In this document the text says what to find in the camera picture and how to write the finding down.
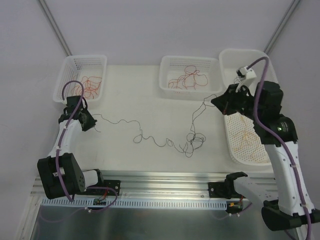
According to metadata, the right aluminium frame post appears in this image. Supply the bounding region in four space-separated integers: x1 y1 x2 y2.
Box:
263 0 303 55

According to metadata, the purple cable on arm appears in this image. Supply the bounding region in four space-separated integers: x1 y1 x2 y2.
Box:
214 56 313 240
39 81 118 222

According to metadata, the white perforated basket middle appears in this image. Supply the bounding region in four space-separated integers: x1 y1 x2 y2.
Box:
158 55 225 101

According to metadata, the white slotted cable duct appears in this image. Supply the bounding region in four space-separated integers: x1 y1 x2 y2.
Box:
41 197 228 211

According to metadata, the left aluminium frame post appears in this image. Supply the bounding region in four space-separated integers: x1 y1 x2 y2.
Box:
37 0 72 57

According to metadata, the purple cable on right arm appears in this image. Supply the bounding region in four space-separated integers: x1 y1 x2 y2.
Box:
214 56 313 240

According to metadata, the white perforated basket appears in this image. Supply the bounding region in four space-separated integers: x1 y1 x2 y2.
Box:
52 54 107 108
158 55 225 101

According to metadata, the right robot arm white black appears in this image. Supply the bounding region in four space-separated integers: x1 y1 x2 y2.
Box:
211 81 320 231

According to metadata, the white solid plastic tub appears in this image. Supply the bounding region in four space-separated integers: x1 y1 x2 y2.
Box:
219 48 278 95

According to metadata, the dark red long cable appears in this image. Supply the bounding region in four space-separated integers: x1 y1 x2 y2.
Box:
181 64 209 91

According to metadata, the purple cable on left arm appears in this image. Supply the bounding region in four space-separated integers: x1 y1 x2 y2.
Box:
39 81 118 222

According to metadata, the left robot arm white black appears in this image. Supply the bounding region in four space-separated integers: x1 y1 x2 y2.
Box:
37 95 105 202

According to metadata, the aluminium frame post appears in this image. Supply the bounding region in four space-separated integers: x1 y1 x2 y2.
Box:
263 0 303 55
37 0 72 57

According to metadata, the white round-hole basket right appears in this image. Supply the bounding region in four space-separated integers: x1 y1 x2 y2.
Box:
224 113 271 167

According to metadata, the white perforated basket left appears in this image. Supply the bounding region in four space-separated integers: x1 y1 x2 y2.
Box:
52 54 107 108

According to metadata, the orange cable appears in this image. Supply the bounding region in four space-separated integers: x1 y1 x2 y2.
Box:
231 114 271 163

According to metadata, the aluminium mounting rail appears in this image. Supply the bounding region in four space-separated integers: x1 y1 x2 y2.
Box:
32 170 300 201

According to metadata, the multicolour cable bundle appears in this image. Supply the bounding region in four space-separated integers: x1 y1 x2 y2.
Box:
89 93 218 158

